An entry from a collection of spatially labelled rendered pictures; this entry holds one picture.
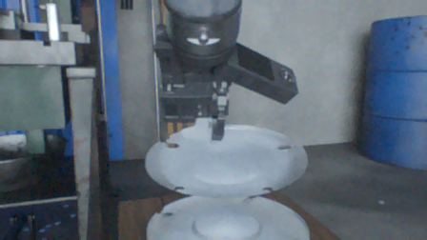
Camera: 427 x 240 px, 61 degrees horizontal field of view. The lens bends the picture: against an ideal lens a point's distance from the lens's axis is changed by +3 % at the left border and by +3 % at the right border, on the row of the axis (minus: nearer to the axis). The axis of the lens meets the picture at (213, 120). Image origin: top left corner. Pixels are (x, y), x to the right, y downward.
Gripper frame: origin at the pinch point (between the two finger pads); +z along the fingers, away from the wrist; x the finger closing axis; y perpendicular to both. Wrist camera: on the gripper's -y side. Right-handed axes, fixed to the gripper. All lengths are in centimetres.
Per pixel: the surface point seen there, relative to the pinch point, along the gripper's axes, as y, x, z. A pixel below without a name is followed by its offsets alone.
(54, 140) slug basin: 51, -34, 56
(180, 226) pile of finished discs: 6.5, 7.4, 19.6
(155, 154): 10.1, -0.3, 6.4
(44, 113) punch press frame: 39.1, -20.5, 22.5
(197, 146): 3.1, 0.0, 3.2
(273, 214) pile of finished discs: -11.5, 4.4, 22.5
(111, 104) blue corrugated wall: 59, -105, 130
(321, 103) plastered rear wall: -87, -131, 163
